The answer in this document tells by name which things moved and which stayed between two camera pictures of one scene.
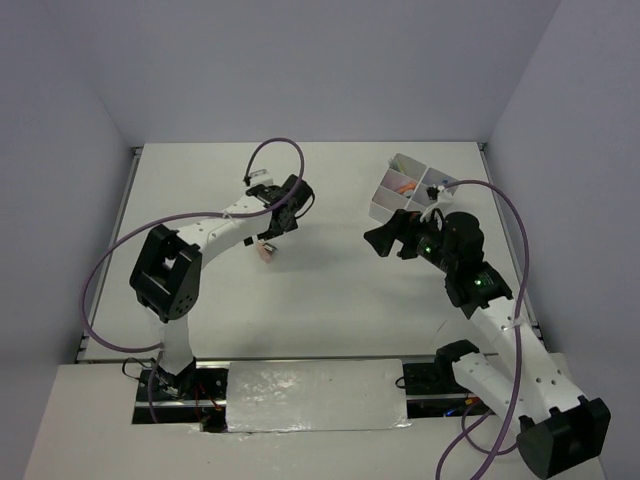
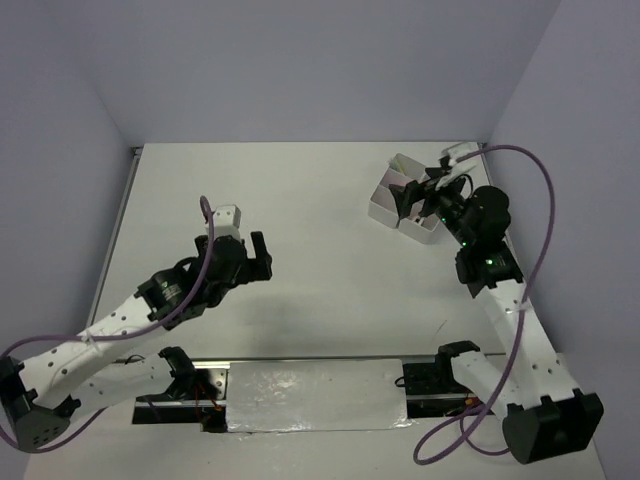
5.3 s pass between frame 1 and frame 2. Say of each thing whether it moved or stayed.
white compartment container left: stayed
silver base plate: stayed
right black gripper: moved
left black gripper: moved
